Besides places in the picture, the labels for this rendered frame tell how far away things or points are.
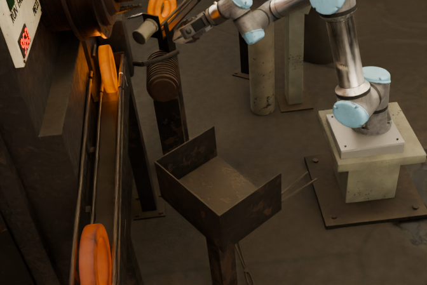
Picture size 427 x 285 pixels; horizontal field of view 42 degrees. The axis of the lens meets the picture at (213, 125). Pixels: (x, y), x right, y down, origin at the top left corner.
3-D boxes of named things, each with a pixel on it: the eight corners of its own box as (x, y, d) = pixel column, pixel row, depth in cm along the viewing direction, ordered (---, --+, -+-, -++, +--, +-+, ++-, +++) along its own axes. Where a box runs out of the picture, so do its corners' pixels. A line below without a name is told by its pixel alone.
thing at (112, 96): (101, 104, 177) (101, 102, 177) (105, 72, 192) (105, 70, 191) (125, 101, 177) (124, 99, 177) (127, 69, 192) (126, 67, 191)
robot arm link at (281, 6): (366, -57, 176) (260, -3, 213) (351, -46, 169) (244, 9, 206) (383, -25, 178) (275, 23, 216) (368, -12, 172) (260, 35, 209)
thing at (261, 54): (252, 117, 270) (248, 22, 237) (249, 102, 279) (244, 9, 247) (277, 113, 270) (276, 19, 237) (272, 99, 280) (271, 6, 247)
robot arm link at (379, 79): (394, 98, 202) (397, 65, 194) (379, 117, 194) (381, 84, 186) (363, 89, 209) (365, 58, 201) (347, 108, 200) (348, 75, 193)
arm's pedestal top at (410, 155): (395, 109, 225) (396, 101, 222) (425, 162, 200) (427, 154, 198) (317, 118, 225) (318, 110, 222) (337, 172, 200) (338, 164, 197)
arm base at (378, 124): (380, 108, 214) (382, 87, 208) (398, 131, 202) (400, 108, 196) (343, 116, 213) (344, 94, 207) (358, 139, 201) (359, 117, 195)
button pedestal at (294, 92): (281, 116, 269) (281, 0, 230) (273, 87, 287) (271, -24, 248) (314, 112, 269) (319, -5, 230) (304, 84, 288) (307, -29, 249)
